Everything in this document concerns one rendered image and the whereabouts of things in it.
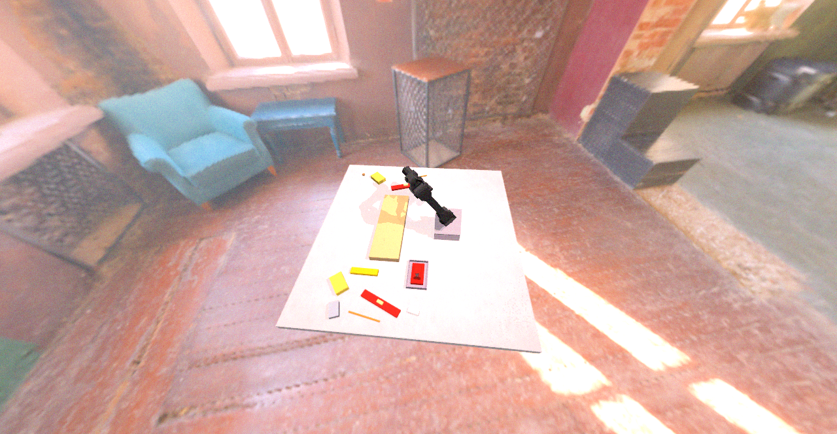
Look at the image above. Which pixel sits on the tan wooden floor panel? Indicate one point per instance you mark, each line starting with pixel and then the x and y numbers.
pixel 387 241

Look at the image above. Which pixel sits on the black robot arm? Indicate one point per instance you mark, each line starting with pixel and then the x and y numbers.
pixel 424 194

